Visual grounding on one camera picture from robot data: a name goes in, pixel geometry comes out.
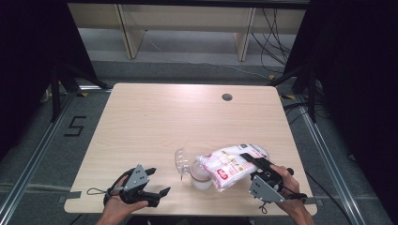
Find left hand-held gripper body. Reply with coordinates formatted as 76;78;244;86
119;164;161;208

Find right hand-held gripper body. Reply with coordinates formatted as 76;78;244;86
248;157;296;204

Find red and white bag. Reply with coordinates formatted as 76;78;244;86
196;142;270;193

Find clear glass jar with lid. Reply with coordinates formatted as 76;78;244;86
174;147;216;192

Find person's right hand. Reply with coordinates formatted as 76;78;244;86
269;164;310;218

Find person's left hand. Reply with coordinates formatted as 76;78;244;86
103;174;150;220

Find black metal stand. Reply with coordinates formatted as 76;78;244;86
268;65;319;124
50;62;113;123

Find black curtain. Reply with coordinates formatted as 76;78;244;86
0;0;99;161
283;0;398;225

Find pale wooden shelf unit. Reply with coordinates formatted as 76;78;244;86
68;3;306;62

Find thin black wrist strap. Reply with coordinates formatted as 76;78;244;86
86;186;113;196

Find black floor cable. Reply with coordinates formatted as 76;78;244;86
304;171;355;225

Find black floor cables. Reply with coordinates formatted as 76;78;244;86
283;100;329;126

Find aluminium floor rail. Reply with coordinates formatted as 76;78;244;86
296;105;366;225
0;93;77;218

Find bundle of black cables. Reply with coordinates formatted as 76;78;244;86
251;7;293;75

